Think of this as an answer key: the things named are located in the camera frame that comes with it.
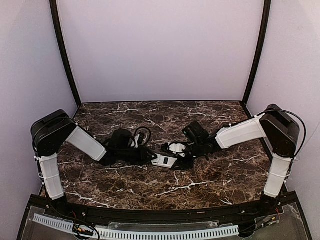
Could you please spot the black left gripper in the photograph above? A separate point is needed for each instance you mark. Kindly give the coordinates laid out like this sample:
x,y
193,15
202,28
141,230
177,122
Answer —
x,y
144,154

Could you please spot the white and red remote control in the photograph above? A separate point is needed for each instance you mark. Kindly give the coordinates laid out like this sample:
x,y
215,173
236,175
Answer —
x,y
164,161

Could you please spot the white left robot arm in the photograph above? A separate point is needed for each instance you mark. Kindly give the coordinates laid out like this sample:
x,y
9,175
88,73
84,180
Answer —
x,y
57,129

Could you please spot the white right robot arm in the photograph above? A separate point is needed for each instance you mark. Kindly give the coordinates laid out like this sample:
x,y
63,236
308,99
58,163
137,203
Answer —
x,y
274,124

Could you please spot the black right corner post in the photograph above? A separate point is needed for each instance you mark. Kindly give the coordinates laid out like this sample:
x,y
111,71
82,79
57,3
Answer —
x,y
258,51

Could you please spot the black corner post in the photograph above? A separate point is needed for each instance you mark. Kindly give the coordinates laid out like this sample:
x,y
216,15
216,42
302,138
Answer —
x,y
63,52
258,51

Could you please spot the black left corner post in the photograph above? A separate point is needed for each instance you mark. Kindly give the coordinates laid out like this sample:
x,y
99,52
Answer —
x,y
63,52

